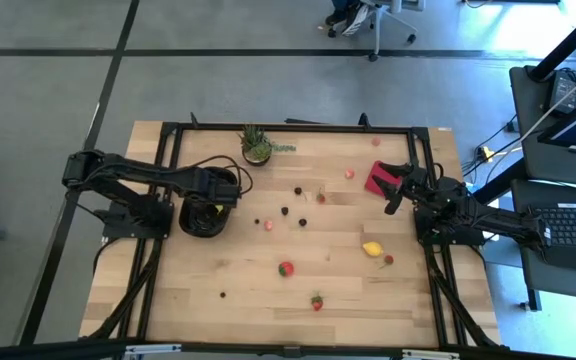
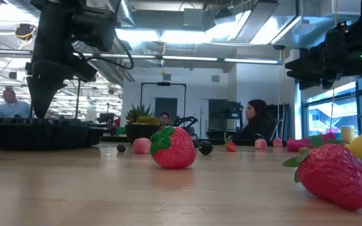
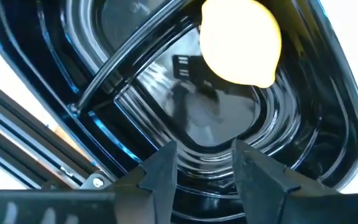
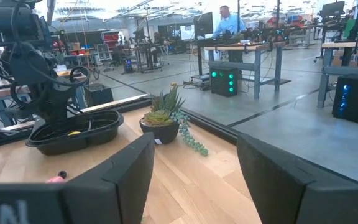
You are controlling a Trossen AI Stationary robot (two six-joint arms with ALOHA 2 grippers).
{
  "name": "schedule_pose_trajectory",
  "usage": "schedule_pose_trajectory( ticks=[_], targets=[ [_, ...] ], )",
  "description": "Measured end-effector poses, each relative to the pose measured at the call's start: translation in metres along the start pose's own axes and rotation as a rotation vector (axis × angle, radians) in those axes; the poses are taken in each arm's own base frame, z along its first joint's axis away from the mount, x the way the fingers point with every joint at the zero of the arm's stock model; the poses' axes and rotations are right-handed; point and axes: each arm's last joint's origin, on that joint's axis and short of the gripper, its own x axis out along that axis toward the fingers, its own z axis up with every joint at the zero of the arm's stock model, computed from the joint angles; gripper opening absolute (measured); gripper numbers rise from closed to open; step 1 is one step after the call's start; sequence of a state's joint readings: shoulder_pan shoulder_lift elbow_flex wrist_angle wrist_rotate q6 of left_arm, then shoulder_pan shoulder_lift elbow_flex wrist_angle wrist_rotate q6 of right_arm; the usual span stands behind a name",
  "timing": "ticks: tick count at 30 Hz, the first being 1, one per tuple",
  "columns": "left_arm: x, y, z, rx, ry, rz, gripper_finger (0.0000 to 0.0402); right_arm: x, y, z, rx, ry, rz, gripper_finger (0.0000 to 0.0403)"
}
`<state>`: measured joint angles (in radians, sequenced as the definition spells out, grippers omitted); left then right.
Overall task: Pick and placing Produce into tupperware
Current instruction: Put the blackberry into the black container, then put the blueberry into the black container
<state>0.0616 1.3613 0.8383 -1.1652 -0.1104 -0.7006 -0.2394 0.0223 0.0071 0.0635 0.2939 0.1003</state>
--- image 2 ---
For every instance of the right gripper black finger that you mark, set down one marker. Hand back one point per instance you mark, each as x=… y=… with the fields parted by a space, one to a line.
x=313 y=78
x=310 y=65

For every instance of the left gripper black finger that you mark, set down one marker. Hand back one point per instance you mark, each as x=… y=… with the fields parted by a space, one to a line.
x=44 y=94

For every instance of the black plastic tupperware container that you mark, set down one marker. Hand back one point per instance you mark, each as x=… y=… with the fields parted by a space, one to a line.
x=42 y=133

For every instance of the pink toy raspberry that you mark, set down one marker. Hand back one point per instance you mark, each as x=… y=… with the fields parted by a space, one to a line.
x=141 y=146
x=261 y=144
x=277 y=142

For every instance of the dark toy blackberry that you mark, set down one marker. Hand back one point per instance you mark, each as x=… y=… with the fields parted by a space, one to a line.
x=205 y=147
x=121 y=148

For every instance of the realistic red toy strawberry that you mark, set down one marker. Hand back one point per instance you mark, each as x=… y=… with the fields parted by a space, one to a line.
x=335 y=175

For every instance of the small red toy strawberry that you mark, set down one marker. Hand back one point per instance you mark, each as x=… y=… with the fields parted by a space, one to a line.
x=231 y=146

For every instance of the painted red toy strawberry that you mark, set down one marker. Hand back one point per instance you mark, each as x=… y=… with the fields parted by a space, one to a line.
x=176 y=150

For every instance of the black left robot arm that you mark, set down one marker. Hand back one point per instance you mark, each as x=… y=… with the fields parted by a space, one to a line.
x=52 y=4

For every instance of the black background robot arm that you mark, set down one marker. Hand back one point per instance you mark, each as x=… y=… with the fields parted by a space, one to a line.
x=185 y=120

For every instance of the person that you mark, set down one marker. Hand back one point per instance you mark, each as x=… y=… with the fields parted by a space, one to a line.
x=165 y=119
x=256 y=122
x=11 y=108

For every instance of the pale yellow cup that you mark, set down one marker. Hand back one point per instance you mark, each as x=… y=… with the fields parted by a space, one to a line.
x=347 y=133

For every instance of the red cloth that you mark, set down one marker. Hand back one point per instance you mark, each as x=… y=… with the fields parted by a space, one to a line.
x=297 y=145

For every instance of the dark equipment cabinet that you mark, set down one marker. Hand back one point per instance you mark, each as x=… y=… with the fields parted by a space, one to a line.
x=225 y=117

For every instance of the potted green succulent plant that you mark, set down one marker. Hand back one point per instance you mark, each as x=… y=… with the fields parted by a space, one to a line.
x=140 y=133

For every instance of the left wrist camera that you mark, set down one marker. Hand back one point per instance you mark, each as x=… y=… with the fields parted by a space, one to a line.
x=94 y=28

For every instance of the black aluminium table frame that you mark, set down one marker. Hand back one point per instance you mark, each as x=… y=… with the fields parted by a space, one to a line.
x=218 y=142

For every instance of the black gantry frame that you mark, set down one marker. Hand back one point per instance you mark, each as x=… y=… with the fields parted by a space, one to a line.
x=163 y=83

